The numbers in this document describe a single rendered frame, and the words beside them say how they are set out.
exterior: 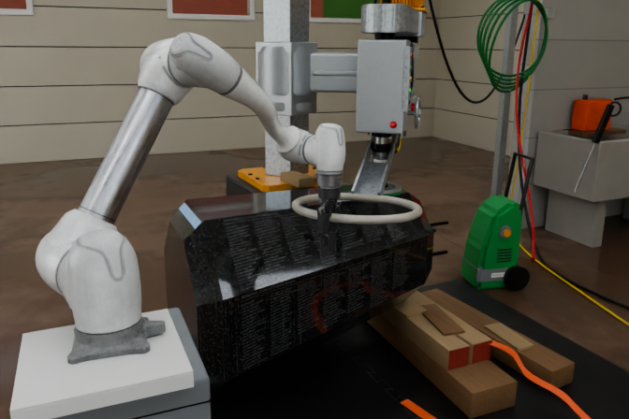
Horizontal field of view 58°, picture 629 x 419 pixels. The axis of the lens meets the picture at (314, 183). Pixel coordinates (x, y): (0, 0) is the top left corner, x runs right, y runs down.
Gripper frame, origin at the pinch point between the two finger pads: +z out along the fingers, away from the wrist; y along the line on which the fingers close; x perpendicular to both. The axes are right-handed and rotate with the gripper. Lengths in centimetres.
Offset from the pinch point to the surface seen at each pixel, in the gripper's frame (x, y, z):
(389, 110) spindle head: 9, 75, -43
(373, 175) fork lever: 12, 65, -14
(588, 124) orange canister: -56, 354, -22
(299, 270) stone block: 25.7, 23.6, 21.0
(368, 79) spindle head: 19, 72, -56
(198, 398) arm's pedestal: -7, -76, 17
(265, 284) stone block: 32.5, 9.2, 23.8
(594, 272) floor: -75, 263, 75
